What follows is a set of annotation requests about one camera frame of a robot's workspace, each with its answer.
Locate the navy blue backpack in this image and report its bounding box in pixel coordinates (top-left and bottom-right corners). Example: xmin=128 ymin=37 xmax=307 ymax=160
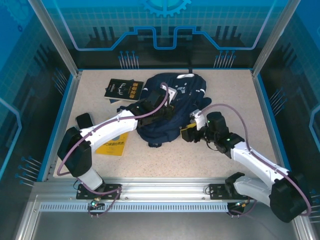
xmin=116 ymin=66 xmax=213 ymax=148

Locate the black book gold title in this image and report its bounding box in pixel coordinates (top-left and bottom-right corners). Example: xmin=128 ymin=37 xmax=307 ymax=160
xmin=104 ymin=78 xmax=145 ymax=102

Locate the yellow book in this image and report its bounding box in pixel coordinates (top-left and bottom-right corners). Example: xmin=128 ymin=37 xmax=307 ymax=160
xmin=96 ymin=131 xmax=130 ymax=158

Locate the blue table side trim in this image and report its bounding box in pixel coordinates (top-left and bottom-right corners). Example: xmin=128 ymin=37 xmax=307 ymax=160
xmin=37 ymin=73 xmax=77 ymax=182

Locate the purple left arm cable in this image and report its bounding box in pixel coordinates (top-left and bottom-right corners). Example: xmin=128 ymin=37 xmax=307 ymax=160
xmin=56 ymin=81 xmax=170 ymax=219

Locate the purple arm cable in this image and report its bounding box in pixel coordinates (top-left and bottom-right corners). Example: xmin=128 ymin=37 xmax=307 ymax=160
xmin=56 ymin=81 xmax=170 ymax=219
xmin=196 ymin=103 xmax=313 ymax=219

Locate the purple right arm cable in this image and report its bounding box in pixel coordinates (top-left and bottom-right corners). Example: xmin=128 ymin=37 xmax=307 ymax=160
xmin=196 ymin=103 xmax=313 ymax=219

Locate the aluminium mounting rail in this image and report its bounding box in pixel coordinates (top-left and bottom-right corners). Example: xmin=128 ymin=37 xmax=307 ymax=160
xmin=32 ymin=176 xmax=301 ymax=205

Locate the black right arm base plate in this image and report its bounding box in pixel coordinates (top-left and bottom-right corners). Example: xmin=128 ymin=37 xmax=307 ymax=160
xmin=208 ymin=183 xmax=253 ymax=201

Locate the slotted grey cable duct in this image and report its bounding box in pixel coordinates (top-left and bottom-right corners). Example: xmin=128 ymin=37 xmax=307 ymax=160
xmin=39 ymin=201 xmax=230 ymax=214

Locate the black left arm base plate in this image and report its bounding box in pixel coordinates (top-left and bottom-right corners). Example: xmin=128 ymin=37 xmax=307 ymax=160
xmin=76 ymin=183 xmax=123 ymax=201

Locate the aluminium frame post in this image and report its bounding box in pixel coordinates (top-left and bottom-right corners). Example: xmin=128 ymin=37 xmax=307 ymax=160
xmin=251 ymin=0 xmax=295 ymax=78
xmin=27 ymin=0 xmax=85 ymax=78

